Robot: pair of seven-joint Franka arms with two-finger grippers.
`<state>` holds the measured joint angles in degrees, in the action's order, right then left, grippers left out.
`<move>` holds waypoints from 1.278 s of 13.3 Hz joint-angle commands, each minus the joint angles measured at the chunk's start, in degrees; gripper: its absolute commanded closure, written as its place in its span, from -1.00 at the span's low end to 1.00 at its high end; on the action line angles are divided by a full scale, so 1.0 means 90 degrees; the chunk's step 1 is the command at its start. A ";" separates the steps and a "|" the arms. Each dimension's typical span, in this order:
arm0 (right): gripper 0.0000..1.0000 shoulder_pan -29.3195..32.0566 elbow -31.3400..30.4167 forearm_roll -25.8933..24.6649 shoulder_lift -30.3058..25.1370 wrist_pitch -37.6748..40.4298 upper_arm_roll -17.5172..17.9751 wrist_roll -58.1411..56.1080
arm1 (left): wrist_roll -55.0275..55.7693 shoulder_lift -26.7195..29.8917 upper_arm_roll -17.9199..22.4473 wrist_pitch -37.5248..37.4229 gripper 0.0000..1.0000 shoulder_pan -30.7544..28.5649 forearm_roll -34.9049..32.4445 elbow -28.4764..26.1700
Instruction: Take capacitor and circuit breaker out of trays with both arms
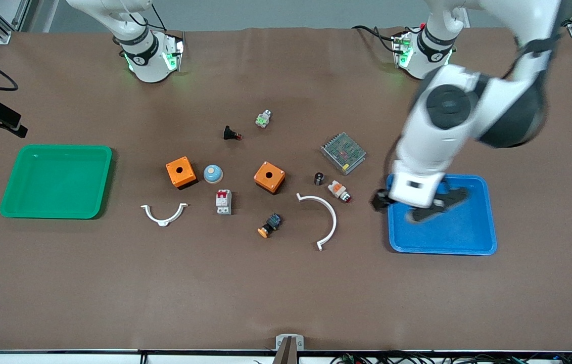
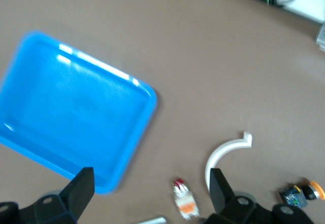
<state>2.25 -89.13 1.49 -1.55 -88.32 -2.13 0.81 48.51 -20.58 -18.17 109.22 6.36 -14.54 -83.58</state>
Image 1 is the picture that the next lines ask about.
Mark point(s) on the orange blue push button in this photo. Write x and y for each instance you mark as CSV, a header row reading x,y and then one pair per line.
x,y
271,224

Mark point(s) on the metal mesh power supply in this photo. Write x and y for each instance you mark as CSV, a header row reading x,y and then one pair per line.
x,y
344,153

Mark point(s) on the white orange red indicator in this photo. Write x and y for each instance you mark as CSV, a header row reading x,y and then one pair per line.
x,y
337,189

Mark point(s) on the large white pipe clamp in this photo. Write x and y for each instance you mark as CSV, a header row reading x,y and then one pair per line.
x,y
334,217

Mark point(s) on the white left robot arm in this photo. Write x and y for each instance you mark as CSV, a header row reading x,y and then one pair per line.
x,y
442,131

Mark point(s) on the white circuit breaker red switch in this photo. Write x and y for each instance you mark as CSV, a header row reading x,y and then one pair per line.
x,y
223,202

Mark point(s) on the grey metal table bracket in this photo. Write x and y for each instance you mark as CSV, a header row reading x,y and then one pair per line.
x,y
289,344

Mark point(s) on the orange button box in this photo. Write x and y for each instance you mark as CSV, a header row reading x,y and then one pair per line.
x,y
185,176
266,179

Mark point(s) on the white green indicator button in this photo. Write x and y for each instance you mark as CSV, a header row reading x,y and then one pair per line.
x,y
263,119

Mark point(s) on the green plastic tray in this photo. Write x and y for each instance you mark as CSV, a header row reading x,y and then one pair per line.
x,y
53,182

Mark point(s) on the blue plastic tray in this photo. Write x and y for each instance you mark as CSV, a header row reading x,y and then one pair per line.
x,y
468,237

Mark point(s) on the small white pipe clamp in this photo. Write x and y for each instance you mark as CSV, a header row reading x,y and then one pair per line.
x,y
163,221

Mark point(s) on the blue dome push button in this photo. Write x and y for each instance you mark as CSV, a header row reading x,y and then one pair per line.
x,y
212,174

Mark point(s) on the black cylindrical capacitor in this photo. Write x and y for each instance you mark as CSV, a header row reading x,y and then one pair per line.
x,y
319,178

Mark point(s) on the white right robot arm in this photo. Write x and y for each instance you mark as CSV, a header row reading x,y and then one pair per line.
x,y
149,55

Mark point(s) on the black push button red tip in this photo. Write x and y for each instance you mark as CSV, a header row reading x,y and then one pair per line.
x,y
229,133

